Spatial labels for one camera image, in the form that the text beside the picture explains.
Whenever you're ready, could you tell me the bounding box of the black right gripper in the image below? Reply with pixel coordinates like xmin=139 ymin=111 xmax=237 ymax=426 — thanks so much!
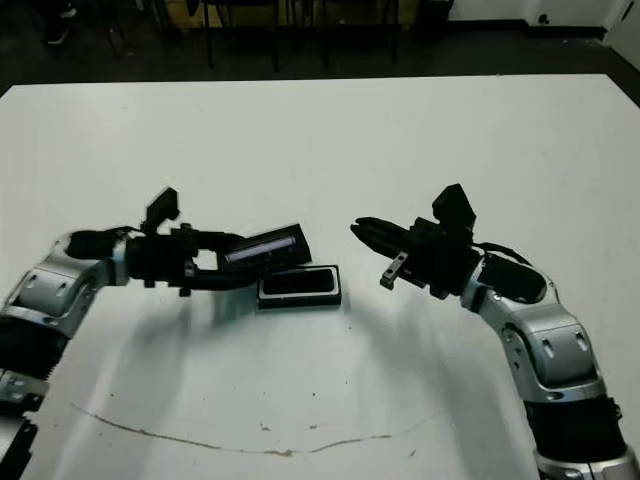
xmin=350 ymin=217 xmax=481 ymax=300

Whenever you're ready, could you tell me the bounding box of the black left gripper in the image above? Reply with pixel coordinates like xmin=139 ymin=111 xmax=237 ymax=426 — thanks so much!
xmin=127 ymin=223 xmax=264 ymax=299

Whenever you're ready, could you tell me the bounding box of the black printed box lid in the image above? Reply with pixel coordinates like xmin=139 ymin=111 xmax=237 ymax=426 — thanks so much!
xmin=222 ymin=223 xmax=314 ymax=277

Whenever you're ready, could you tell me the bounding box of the black camera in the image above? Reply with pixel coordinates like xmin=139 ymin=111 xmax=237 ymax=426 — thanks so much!
xmin=262 ymin=268 xmax=335 ymax=296

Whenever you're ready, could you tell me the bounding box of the black box base white insert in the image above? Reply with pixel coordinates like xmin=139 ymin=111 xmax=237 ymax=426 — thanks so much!
xmin=256 ymin=263 xmax=345 ymax=312

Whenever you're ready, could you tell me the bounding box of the dark round trash bin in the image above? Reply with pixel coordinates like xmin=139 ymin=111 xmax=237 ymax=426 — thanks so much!
xmin=417 ymin=0 xmax=456 ymax=36

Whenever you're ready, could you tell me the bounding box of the grey office chair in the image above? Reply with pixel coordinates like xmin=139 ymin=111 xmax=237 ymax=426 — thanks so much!
xmin=99 ymin=0 xmax=171 ymax=61

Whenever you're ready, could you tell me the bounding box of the person in black clothes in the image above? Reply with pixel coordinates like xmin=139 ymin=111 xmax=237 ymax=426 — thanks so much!
xmin=43 ymin=0 xmax=80 ymax=46

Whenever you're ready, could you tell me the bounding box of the white door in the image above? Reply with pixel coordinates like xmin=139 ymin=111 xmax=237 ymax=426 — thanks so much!
xmin=602 ymin=0 xmax=640 ymax=49

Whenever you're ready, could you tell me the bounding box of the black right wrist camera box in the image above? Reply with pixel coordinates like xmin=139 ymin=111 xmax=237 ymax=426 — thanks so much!
xmin=431 ymin=183 xmax=477 ymax=234

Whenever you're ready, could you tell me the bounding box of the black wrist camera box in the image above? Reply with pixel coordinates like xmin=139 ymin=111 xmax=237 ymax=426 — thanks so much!
xmin=143 ymin=187 xmax=180 ymax=236
xmin=431 ymin=183 xmax=477 ymax=234

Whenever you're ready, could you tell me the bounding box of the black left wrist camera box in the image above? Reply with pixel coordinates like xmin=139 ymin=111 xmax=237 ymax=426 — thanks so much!
xmin=143 ymin=187 xmax=180 ymax=236

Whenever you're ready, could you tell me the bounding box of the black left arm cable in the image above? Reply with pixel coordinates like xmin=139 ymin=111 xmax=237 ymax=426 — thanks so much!
xmin=97 ymin=225 xmax=149 ymax=239

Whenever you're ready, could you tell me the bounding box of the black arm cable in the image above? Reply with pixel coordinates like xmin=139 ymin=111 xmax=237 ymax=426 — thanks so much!
xmin=472 ymin=241 xmax=534 ymax=266
xmin=97 ymin=225 xmax=149 ymax=239

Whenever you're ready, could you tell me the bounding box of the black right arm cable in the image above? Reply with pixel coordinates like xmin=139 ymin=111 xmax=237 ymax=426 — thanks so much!
xmin=472 ymin=241 xmax=534 ymax=266

